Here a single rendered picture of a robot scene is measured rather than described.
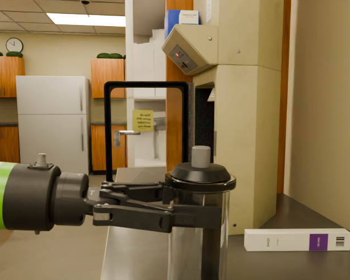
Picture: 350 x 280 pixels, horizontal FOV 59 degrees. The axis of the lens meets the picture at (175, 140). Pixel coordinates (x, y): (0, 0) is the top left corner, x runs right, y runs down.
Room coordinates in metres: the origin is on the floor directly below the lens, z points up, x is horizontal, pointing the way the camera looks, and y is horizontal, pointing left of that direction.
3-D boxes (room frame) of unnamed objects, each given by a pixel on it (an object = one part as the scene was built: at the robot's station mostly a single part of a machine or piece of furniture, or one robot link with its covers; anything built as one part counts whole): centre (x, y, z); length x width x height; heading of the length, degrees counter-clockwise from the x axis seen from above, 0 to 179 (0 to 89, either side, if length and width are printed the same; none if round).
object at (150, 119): (1.13, 0.10, 1.19); 0.30 x 0.01 x 0.40; 92
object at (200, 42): (0.98, -0.03, 1.46); 0.32 x 0.12 x 0.10; 9
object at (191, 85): (1.14, -0.06, 1.19); 0.03 x 0.02 x 0.39; 9
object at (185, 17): (0.94, -0.04, 1.54); 0.05 x 0.05 x 0.06; 5
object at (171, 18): (1.06, -0.02, 1.56); 0.10 x 0.10 x 0.09; 9
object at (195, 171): (0.47, -0.04, 1.21); 0.09 x 0.09 x 0.07
